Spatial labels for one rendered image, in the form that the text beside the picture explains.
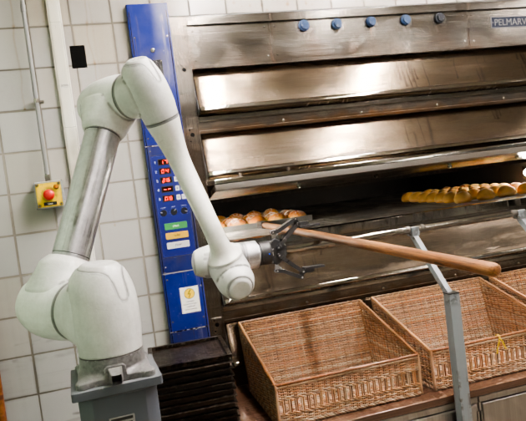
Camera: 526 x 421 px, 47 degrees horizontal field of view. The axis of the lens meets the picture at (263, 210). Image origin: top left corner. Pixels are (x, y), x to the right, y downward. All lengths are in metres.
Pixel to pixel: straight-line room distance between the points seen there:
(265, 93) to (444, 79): 0.84
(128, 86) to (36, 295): 0.60
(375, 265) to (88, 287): 1.53
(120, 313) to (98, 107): 0.62
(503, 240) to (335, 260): 0.84
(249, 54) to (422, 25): 0.82
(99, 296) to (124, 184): 1.02
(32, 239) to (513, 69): 2.24
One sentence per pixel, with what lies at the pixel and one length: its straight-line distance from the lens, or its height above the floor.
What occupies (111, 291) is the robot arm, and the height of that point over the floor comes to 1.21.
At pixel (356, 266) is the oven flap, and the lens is 2.64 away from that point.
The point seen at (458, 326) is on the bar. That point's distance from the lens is 2.21.
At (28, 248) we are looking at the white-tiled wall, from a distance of 2.43.
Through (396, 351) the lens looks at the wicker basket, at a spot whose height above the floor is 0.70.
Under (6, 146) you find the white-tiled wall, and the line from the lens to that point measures 2.43.
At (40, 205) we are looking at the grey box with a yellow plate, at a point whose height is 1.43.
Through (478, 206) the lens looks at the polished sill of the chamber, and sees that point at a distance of 2.94.
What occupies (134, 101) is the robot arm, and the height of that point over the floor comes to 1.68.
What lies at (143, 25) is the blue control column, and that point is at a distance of 2.47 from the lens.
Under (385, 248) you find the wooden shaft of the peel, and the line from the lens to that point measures 1.68.
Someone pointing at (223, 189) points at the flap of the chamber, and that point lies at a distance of 2.30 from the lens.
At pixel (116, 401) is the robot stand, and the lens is 1.49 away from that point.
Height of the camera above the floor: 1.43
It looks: 3 degrees down
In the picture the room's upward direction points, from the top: 7 degrees counter-clockwise
